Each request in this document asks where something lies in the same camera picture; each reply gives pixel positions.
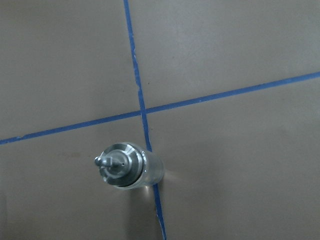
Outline glass sauce bottle steel pourer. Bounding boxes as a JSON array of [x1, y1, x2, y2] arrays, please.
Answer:
[[94, 142, 165, 190]]

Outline blue tape strip crosswise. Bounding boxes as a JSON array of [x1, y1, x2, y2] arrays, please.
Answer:
[[0, 71, 320, 145]]

